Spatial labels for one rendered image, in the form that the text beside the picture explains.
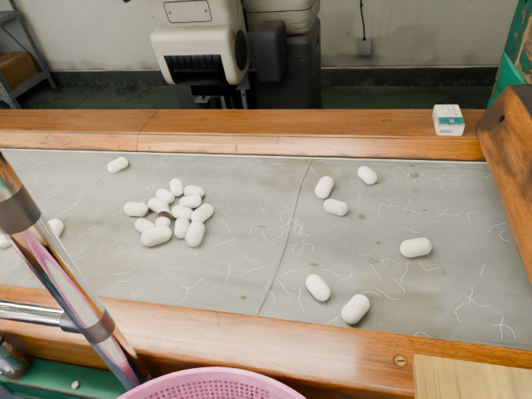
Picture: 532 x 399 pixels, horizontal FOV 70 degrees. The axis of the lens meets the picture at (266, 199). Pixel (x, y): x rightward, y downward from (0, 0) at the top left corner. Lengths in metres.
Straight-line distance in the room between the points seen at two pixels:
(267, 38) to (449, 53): 1.58
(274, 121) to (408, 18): 1.88
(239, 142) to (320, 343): 0.38
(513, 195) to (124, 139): 0.59
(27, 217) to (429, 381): 0.30
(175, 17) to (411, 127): 0.70
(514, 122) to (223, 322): 0.38
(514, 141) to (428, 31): 2.04
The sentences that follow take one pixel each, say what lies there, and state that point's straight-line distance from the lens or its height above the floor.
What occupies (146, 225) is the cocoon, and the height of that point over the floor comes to 0.76.
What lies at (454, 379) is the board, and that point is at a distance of 0.35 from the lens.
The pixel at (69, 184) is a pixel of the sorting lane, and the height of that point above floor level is 0.74.
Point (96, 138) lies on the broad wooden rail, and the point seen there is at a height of 0.76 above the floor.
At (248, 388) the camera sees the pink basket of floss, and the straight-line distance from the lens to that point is 0.36.
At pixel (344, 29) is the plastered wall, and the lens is 2.49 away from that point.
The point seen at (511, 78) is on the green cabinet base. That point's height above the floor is 0.83.
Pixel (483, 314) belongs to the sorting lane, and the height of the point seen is 0.74.
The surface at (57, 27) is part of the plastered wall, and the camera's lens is 3.28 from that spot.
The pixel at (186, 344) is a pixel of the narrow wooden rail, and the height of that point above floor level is 0.76.
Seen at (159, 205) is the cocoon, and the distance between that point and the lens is 0.54.
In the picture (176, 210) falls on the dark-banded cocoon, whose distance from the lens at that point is 0.53.
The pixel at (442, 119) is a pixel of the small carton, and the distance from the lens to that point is 0.63.
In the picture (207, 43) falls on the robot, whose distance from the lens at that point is 1.06.
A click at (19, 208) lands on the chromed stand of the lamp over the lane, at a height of 0.96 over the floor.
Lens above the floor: 1.09
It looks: 40 degrees down
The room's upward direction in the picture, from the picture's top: 8 degrees counter-clockwise
